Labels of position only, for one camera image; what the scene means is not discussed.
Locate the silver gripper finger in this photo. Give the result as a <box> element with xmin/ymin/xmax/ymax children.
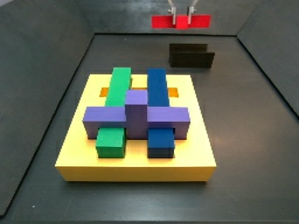
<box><xmin>166</xmin><ymin>0</ymin><xmax>176</xmax><ymax>25</ymax></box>

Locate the green rectangular block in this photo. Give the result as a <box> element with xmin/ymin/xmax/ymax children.
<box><xmin>96</xmin><ymin>67</ymin><xmax>130</xmax><ymax>158</ymax></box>

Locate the red cross-shaped block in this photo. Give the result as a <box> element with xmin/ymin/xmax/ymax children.
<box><xmin>152</xmin><ymin>15</ymin><xmax>210</xmax><ymax>30</ymax></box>

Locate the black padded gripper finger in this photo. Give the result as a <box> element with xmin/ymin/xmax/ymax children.
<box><xmin>186</xmin><ymin>0</ymin><xmax>198</xmax><ymax>25</ymax></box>

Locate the purple cross-shaped block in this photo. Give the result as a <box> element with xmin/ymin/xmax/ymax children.
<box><xmin>82</xmin><ymin>90</ymin><xmax>190</xmax><ymax>140</ymax></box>

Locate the yellow wooden board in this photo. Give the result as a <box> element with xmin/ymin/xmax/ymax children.
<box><xmin>54</xmin><ymin>74</ymin><xmax>216</xmax><ymax>182</ymax></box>

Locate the blue rectangular block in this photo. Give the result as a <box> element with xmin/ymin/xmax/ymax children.
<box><xmin>146</xmin><ymin>68</ymin><xmax>174</xmax><ymax>158</ymax></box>

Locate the black angled holder bracket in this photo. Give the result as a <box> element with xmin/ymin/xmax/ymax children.
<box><xmin>169</xmin><ymin>43</ymin><xmax>214</xmax><ymax>68</ymax></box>

